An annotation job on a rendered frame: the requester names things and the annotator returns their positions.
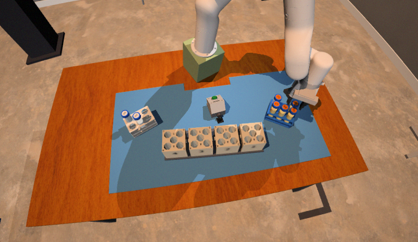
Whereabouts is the conical tube with pink liquid and blue cap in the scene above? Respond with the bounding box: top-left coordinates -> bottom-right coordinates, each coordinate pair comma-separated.
273,94 -> 282,102

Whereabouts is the blue tube rack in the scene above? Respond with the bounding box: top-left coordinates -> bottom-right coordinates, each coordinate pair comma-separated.
264,100 -> 295,128

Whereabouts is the light blue bench mat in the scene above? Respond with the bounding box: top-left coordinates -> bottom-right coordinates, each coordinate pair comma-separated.
109,71 -> 331,194

